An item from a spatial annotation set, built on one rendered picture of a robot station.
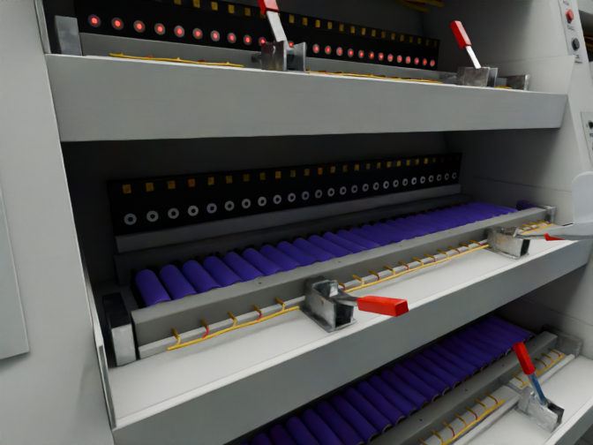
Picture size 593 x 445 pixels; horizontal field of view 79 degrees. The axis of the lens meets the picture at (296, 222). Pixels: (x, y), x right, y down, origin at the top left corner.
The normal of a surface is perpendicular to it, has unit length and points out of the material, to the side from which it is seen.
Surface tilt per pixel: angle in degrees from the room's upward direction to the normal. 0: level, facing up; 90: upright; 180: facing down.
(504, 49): 90
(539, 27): 90
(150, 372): 21
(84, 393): 90
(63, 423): 90
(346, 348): 111
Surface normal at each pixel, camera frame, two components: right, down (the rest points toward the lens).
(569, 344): -0.84, 0.15
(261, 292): 0.54, 0.25
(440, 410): 0.01, -0.96
